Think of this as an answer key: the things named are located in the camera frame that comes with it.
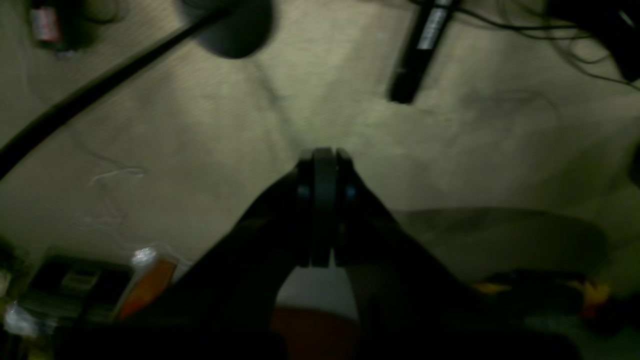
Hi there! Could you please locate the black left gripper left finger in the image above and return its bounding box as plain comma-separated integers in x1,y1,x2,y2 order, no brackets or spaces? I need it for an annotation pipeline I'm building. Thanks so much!
55,148,326,360

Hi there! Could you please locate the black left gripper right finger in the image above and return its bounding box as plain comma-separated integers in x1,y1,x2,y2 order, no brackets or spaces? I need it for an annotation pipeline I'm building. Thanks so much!
325,148,581,360

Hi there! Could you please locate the black stand pole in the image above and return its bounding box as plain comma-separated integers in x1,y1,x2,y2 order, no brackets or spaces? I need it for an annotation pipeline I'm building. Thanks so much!
0,4,238,179

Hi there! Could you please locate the round black stand base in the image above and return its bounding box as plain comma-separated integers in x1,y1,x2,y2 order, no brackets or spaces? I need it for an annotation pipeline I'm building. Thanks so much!
178,0,275,60

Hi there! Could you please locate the black power brick red label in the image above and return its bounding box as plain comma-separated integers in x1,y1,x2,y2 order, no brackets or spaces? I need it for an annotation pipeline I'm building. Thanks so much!
28,0,74,53

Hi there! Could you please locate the black frame leg with label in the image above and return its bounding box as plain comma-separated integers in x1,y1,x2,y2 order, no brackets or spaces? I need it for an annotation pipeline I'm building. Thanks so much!
387,0,461,105

